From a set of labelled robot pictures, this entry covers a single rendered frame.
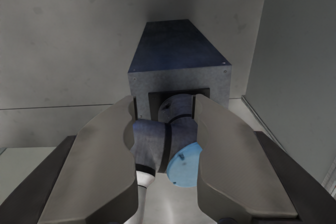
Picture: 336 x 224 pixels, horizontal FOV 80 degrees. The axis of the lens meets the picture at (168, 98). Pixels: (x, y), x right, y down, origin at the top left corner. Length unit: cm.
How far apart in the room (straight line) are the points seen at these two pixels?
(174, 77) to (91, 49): 116
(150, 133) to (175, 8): 122
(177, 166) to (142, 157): 7
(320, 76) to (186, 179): 83
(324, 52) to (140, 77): 82
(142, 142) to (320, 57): 91
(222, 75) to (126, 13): 108
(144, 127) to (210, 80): 26
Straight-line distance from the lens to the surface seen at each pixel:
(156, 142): 43
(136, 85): 60
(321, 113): 113
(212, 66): 60
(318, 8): 119
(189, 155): 43
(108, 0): 158
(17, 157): 236
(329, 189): 116
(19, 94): 209
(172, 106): 57
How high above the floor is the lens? 154
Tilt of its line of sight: 62 degrees down
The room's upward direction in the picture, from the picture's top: 176 degrees clockwise
